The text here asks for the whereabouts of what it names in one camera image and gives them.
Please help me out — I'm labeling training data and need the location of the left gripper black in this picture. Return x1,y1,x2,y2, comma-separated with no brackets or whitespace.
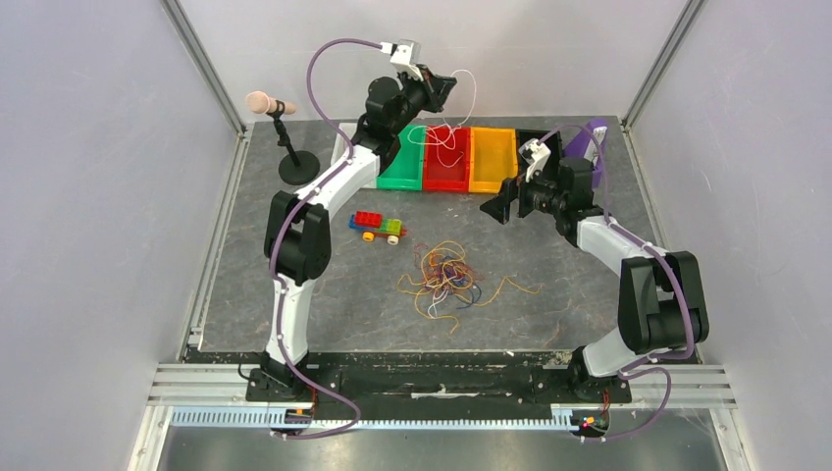
390,65,457,136

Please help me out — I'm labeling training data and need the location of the red bin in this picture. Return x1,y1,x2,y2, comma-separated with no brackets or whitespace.
422,126,471,193

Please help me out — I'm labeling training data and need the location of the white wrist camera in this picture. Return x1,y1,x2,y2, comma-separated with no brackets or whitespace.
518,138,551,183
381,39,424,81

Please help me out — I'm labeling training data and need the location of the pink microphone on stand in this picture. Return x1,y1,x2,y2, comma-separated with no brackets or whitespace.
245,90,320,185

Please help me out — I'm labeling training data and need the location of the yellow bin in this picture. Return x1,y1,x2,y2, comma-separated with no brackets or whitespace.
468,127,518,194

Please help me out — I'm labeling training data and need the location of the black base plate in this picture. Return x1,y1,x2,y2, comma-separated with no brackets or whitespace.
240,350,632,422

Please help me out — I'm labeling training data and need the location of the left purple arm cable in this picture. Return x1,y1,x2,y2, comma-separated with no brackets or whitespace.
267,37,363,442

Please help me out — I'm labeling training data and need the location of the white cable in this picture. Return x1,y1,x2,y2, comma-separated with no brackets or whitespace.
407,69,479,171

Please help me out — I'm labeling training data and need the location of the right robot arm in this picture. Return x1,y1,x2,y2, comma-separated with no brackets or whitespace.
480,158,709,400

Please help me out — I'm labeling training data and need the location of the purple metronome holder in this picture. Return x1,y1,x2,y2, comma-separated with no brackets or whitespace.
563,118,608,189

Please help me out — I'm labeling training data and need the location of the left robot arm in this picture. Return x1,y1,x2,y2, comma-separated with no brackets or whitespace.
246,64,457,401

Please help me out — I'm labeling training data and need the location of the black bin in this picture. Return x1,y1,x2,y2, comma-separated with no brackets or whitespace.
515,129,569,190

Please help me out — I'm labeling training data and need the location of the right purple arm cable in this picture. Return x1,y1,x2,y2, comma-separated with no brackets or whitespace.
539,123,697,445

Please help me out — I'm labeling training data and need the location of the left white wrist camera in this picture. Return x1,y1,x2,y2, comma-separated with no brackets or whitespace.
381,39,424,81

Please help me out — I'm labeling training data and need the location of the white slotted cable duct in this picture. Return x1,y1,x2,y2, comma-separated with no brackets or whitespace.
170,406,593,433

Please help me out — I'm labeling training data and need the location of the coloured cable bundle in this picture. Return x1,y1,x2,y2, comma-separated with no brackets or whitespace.
397,240,544,338

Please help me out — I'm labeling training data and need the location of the green bin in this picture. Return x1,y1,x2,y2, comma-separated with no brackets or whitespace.
376,125,426,191

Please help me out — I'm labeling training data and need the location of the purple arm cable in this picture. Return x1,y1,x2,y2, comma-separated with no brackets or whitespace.
539,123,697,445
267,37,363,442

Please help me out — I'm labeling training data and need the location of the toy brick car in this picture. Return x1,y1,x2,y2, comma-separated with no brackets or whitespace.
349,211,408,245

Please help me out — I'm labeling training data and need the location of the white bin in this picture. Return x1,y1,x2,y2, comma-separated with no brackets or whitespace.
331,122,360,174

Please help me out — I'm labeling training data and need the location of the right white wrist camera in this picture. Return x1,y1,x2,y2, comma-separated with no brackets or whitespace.
518,138,551,183

